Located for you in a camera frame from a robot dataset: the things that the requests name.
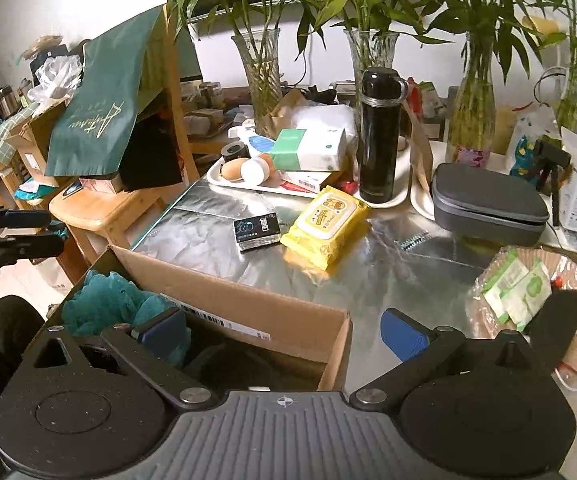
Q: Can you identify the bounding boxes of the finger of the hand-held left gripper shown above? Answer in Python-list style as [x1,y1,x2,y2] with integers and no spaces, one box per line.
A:
[0,232,66,277]
[0,206,52,232]

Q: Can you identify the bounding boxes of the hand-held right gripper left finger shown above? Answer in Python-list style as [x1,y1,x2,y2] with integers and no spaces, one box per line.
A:
[33,307,219,409]

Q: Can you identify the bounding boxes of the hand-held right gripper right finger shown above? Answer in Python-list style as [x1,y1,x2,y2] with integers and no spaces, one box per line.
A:
[351,308,552,409]

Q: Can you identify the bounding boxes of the teal mesh bath pouf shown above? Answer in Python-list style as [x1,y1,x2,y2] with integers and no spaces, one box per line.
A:
[61,270,192,367]

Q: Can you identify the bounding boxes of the cardboard box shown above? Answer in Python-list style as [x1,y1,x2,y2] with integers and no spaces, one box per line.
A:
[60,244,355,394]

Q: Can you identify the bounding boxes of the open cardboard carton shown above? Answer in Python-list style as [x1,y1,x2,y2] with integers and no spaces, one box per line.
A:
[5,99,70,187]

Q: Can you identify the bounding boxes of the wooden chair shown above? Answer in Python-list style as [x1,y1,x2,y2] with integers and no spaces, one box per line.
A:
[47,4,200,262]

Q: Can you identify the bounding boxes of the person's leg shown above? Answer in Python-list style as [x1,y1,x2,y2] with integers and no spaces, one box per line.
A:
[0,294,48,463]

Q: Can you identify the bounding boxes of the green white wipe packet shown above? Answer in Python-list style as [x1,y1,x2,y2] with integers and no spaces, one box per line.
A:
[505,259,555,332]
[480,249,525,324]

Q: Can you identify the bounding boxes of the small black box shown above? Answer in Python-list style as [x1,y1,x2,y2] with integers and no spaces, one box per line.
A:
[231,211,284,254]

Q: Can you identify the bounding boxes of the yellow wet wipes pack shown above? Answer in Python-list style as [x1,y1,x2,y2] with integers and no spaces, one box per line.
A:
[280,184,373,274]

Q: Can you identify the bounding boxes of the green paper bag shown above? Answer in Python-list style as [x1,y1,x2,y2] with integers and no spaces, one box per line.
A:
[45,4,170,179]

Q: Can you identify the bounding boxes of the white plastic bag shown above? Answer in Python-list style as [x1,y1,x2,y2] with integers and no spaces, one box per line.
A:
[32,54,85,102]

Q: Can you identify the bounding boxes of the black plush pad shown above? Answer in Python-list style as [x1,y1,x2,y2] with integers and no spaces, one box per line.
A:
[523,286,577,377]

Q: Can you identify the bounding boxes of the grey zip case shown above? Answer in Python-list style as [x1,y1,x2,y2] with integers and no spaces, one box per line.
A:
[430,161,553,249]

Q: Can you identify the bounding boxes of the white rectangular tray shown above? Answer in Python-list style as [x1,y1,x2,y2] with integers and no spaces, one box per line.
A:
[205,154,360,197]

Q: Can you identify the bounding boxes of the brown egg-shaped sponge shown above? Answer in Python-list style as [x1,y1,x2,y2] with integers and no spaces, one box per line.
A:
[220,157,252,182]

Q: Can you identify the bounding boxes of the white round puff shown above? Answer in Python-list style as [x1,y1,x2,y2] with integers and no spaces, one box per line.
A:
[240,157,272,187]

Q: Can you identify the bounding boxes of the brown paper bag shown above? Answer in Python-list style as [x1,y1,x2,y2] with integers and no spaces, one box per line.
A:
[399,96,435,194]

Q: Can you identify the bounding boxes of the black thermos bottle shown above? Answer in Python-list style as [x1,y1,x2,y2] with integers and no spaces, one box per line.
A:
[357,66,410,207]

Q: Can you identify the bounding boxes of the black tape roll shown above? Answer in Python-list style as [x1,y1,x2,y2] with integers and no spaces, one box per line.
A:
[220,141,252,164]

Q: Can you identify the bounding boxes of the green white tissue box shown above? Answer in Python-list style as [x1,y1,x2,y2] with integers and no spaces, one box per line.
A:
[267,126,350,174]

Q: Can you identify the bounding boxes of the blue patterned bag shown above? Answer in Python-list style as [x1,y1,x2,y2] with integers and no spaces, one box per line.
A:
[510,131,540,177]

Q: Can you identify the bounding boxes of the bamboo vase with purple label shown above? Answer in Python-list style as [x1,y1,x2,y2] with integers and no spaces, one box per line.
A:
[413,0,569,169]

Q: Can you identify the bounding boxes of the small black tripod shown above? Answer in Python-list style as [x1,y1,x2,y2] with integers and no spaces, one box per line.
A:
[533,136,575,227]

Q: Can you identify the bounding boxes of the red white carton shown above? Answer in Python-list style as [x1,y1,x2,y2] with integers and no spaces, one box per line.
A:
[410,79,448,127]

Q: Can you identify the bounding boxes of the crumpled brown paper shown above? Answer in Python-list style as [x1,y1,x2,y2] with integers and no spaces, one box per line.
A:
[257,88,310,139]

